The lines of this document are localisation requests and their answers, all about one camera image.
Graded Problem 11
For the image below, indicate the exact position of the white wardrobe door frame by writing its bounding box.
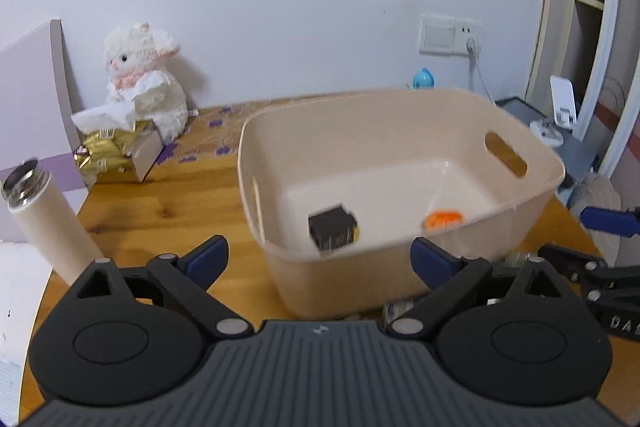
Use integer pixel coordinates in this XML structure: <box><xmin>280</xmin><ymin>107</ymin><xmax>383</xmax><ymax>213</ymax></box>
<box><xmin>525</xmin><ymin>0</ymin><xmax>639</xmax><ymax>181</ymax></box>

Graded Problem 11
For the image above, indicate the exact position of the orange small object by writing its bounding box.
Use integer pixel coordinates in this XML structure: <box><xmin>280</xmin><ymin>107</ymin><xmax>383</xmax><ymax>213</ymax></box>
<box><xmin>422</xmin><ymin>209</ymin><xmax>464</xmax><ymax>231</ymax></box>

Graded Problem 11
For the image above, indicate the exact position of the gold tissue box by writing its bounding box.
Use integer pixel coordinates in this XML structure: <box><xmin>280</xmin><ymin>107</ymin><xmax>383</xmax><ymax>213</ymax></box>
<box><xmin>72</xmin><ymin>102</ymin><xmax>164</xmax><ymax>187</ymax></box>

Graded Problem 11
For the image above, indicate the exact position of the white power plug cable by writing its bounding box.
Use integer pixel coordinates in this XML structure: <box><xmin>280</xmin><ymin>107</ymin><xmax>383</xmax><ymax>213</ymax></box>
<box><xmin>465</xmin><ymin>37</ymin><xmax>497</xmax><ymax>105</ymax></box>

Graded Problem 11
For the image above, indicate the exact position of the small black box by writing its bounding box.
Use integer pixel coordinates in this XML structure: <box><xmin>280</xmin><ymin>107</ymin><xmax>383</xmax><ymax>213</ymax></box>
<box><xmin>308</xmin><ymin>205</ymin><xmax>359</xmax><ymax>254</ymax></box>

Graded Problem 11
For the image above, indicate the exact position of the blue bird figurine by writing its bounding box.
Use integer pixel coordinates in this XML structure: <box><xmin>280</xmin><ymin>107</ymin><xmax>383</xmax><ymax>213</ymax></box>
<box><xmin>410</xmin><ymin>67</ymin><xmax>435</xmax><ymax>90</ymax></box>

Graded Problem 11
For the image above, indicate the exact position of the white phone stand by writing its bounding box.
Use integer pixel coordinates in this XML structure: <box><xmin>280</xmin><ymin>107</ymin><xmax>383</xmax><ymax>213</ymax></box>
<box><xmin>529</xmin><ymin>76</ymin><xmax>577</xmax><ymax>148</ymax></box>

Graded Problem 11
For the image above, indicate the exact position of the blue white tissue pack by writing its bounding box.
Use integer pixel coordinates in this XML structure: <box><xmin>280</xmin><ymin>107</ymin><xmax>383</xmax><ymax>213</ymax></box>
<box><xmin>382</xmin><ymin>298</ymin><xmax>414</xmax><ymax>324</ymax></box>

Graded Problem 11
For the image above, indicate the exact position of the white wall switch socket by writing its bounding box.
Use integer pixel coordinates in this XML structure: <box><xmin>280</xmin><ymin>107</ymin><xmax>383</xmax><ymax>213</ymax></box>
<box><xmin>418</xmin><ymin>14</ymin><xmax>484</xmax><ymax>56</ymax></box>

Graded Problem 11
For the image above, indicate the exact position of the white thermos bottle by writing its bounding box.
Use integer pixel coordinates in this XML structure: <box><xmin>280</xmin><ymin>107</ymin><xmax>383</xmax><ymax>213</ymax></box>
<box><xmin>1</xmin><ymin>158</ymin><xmax>103</xmax><ymax>286</ymax></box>

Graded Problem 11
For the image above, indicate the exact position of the white plush lamb toy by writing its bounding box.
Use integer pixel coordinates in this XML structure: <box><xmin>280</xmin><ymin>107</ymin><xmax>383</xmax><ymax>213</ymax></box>
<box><xmin>104</xmin><ymin>23</ymin><xmax>189</xmax><ymax>144</ymax></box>

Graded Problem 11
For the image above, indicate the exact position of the beige plastic storage basket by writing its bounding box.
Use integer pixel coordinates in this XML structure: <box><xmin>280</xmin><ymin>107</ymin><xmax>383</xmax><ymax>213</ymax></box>
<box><xmin>238</xmin><ymin>89</ymin><xmax>565</xmax><ymax>320</ymax></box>

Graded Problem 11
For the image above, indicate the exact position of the lilac headboard panel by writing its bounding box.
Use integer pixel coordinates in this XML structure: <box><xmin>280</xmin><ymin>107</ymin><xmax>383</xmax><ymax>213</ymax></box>
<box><xmin>0</xmin><ymin>20</ymin><xmax>88</xmax><ymax>211</ymax></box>

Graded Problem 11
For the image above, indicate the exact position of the purple flower table mat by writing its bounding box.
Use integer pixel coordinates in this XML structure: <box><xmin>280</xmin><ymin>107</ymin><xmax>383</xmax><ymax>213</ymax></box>
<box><xmin>156</xmin><ymin>101</ymin><xmax>270</xmax><ymax>166</ymax></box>

